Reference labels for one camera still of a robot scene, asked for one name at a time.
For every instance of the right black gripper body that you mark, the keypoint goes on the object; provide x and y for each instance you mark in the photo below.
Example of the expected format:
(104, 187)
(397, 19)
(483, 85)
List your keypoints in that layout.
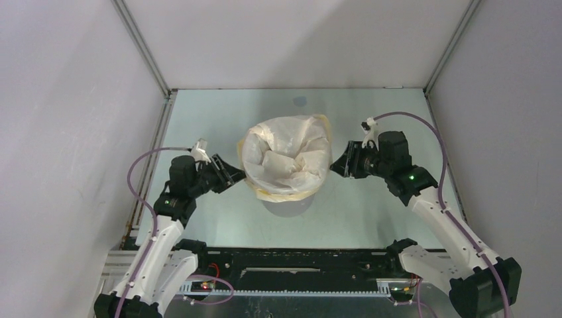
(353, 160)

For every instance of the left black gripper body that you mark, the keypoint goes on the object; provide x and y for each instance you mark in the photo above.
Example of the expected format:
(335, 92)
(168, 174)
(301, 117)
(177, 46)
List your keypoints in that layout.
(209, 178)

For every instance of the translucent cream trash bag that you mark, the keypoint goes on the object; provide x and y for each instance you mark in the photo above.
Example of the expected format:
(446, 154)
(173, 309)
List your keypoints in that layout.
(287, 159)

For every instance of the grey plastic trash bin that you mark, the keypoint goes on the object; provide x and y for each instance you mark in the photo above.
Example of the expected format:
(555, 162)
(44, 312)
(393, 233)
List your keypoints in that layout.
(289, 208)

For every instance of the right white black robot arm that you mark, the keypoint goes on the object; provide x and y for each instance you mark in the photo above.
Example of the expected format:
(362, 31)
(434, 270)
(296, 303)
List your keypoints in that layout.
(476, 279)

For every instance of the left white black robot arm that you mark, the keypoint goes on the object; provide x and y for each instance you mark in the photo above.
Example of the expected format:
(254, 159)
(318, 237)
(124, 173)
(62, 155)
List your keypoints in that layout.
(164, 261)

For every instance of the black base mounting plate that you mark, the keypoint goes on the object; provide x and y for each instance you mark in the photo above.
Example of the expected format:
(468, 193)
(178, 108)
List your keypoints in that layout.
(301, 270)

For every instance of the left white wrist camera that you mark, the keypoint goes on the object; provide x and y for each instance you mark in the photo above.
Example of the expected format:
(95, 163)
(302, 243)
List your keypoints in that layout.
(198, 151)

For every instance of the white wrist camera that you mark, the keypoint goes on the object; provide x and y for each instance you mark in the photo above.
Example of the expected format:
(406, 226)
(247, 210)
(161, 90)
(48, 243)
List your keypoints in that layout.
(198, 151)
(370, 129)

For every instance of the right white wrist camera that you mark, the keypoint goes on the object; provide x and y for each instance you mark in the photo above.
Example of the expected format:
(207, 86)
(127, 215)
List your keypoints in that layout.
(370, 129)

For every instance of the left aluminium floor rail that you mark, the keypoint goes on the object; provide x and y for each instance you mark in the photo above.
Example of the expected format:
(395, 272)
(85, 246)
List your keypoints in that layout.
(148, 167)

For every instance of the left aluminium frame post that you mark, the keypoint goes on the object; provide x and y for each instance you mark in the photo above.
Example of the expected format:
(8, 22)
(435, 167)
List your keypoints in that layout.
(141, 44)

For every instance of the aluminium frame post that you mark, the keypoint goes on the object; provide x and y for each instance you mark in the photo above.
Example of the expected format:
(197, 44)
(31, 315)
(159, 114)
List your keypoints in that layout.
(451, 45)
(141, 44)

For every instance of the right aluminium frame post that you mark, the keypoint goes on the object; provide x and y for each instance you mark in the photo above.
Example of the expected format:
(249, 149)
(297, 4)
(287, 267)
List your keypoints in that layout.
(451, 45)

